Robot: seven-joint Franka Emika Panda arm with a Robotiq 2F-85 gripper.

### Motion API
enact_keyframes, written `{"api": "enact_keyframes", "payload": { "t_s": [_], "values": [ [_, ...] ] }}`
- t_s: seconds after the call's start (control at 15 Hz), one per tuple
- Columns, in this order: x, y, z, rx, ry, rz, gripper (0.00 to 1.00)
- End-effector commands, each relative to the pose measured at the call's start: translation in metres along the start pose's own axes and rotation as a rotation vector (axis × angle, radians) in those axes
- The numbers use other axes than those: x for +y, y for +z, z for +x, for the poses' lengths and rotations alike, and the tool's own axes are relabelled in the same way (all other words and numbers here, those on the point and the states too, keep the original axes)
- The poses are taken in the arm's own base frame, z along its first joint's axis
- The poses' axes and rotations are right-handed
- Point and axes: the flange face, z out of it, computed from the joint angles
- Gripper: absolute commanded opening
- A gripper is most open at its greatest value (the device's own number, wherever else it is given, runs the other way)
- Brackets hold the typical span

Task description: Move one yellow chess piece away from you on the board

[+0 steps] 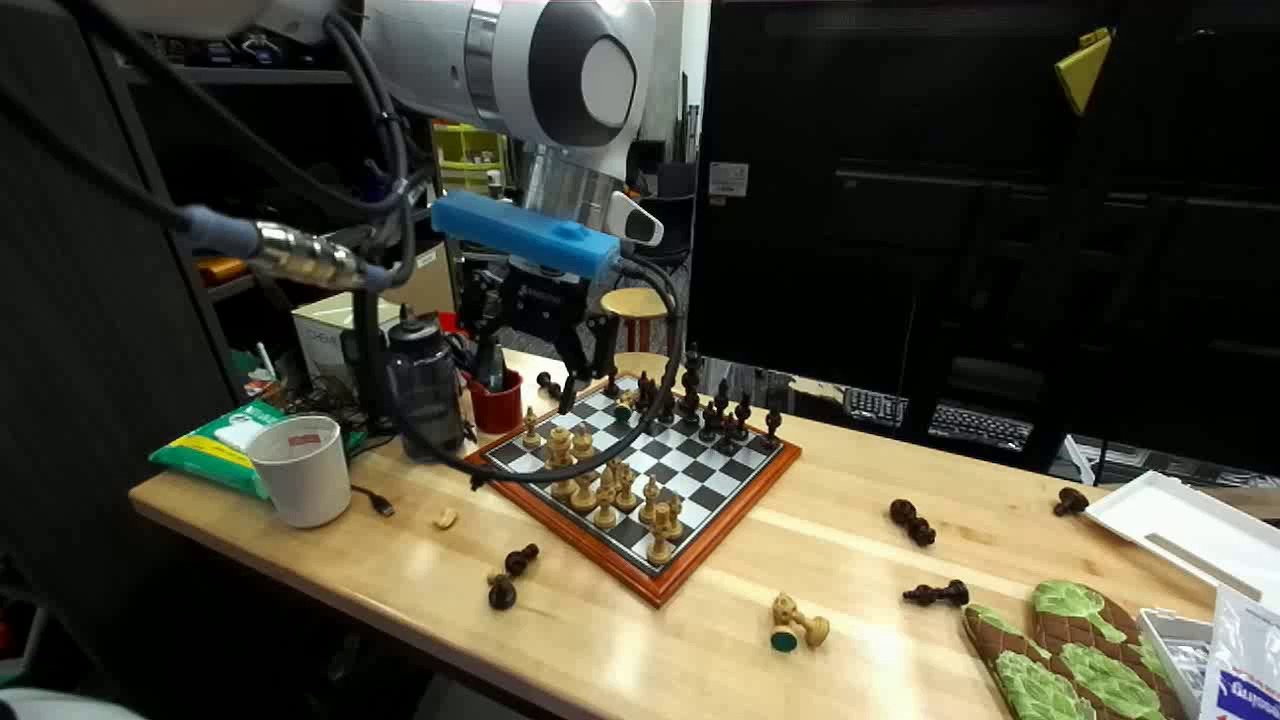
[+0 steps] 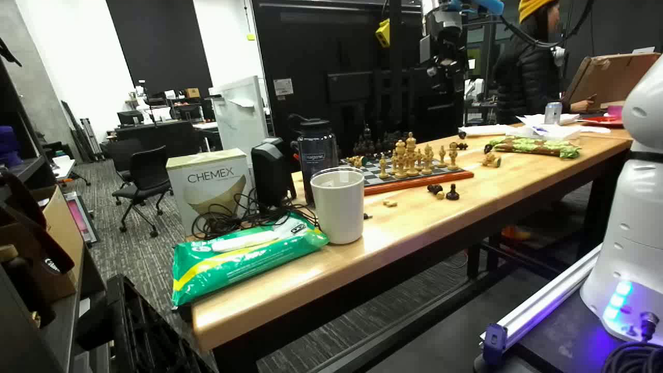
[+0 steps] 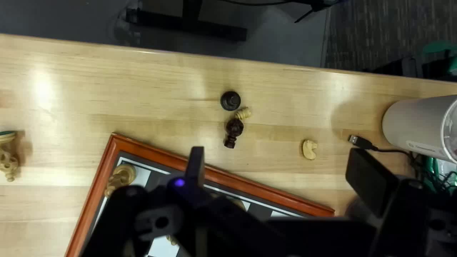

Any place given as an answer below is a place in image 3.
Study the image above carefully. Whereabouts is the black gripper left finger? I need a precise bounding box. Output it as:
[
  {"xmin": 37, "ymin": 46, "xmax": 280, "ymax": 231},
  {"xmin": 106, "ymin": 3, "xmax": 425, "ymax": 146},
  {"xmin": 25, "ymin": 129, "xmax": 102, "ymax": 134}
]
[{"xmin": 82, "ymin": 186, "xmax": 149, "ymax": 257}]

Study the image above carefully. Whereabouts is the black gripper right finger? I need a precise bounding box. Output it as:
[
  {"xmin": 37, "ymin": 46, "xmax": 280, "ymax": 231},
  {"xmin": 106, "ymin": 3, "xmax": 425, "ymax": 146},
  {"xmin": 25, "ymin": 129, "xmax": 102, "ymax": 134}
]
[{"xmin": 167, "ymin": 146, "xmax": 225, "ymax": 210}]

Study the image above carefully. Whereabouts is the yellow chess piece on board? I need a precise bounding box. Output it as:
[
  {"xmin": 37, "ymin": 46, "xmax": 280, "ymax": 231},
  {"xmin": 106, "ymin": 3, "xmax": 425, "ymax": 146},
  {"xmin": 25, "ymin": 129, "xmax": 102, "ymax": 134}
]
[{"xmin": 106, "ymin": 164, "xmax": 136, "ymax": 193}]

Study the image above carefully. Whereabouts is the wooden framed chess board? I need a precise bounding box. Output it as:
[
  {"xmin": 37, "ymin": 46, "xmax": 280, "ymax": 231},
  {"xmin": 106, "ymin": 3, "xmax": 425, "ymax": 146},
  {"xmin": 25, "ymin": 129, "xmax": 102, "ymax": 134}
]
[{"xmin": 66, "ymin": 133, "xmax": 335, "ymax": 257}]

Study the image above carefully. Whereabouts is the dark chess piece lying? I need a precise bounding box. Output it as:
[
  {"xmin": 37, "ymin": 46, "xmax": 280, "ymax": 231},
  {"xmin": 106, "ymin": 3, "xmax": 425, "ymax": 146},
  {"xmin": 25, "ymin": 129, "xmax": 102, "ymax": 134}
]
[{"xmin": 225, "ymin": 119, "xmax": 245, "ymax": 149}]

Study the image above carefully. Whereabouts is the small yellow chess piece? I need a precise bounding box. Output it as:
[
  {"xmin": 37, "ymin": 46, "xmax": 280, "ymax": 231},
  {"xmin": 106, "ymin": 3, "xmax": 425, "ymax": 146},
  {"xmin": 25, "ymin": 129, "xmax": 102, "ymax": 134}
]
[{"xmin": 236, "ymin": 107, "xmax": 252, "ymax": 120}]

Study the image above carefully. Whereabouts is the dark chess piece upright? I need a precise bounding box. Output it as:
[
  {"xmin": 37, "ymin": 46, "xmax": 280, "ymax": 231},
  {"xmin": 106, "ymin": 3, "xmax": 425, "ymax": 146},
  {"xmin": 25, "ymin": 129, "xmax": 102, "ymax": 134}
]
[{"xmin": 220, "ymin": 91, "xmax": 242, "ymax": 111}]

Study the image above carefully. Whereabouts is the yellow chess piece on table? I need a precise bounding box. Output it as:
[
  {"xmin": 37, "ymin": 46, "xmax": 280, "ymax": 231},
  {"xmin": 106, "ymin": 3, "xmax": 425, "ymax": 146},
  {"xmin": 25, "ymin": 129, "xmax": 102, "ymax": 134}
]
[{"xmin": 302, "ymin": 139, "xmax": 317, "ymax": 160}]

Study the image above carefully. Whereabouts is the yellow chess pieces cluster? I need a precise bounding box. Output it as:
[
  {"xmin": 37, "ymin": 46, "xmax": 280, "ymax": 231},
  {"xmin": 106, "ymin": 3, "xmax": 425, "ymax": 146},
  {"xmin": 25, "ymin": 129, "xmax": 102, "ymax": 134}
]
[{"xmin": 0, "ymin": 131, "xmax": 20, "ymax": 181}]

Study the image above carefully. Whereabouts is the white cylindrical cup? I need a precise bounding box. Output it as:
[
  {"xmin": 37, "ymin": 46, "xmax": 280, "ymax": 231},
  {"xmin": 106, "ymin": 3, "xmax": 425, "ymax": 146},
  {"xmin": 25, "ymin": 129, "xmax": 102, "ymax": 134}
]
[{"xmin": 383, "ymin": 94, "xmax": 457, "ymax": 163}]

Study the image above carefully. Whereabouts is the black usb cable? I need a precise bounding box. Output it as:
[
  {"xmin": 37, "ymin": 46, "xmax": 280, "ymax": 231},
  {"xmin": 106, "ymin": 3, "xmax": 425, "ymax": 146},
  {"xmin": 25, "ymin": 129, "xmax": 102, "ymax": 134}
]
[{"xmin": 347, "ymin": 133, "xmax": 415, "ymax": 156}]

